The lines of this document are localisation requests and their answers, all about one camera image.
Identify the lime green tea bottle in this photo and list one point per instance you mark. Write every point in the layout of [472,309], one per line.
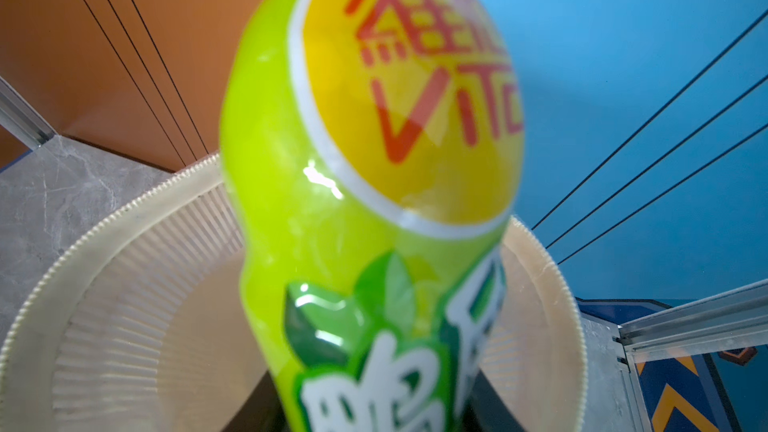
[373,151]

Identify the cream ribbed waste bin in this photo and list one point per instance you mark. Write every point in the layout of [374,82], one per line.
[138,327]

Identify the right aluminium corner post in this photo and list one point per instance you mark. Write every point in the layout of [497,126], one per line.
[731,320]

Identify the aluminium corner post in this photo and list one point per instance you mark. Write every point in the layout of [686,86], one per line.
[731,320]
[20,119]

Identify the left aluminium corner post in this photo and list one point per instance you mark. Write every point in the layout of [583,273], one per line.
[20,119]

